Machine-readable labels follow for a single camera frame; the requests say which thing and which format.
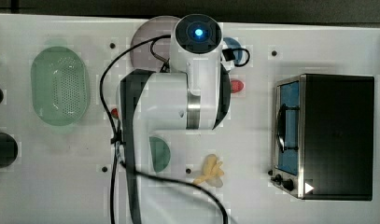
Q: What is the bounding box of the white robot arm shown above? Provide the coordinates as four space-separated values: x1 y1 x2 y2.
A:
117 14 231 224

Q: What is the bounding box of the lilac round plate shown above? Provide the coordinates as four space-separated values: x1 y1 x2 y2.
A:
130 16 179 72

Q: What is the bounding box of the green mug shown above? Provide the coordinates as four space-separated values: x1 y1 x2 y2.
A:
149 136 171 173

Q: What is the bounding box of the toy red green fruit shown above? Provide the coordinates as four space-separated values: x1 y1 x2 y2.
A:
231 79 244 93

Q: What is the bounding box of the toy banana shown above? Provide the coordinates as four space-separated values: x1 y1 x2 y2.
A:
192 154 224 188

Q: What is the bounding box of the toy strawberry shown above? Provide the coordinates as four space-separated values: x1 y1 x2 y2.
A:
111 108 119 119

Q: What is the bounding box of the silver toaster oven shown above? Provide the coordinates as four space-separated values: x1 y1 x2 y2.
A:
268 74 374 201

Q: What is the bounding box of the green perforated colander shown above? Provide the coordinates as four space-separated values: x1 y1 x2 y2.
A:
30 44 91 133

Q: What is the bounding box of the large black pot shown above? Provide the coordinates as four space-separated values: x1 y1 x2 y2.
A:
0 133 19 168

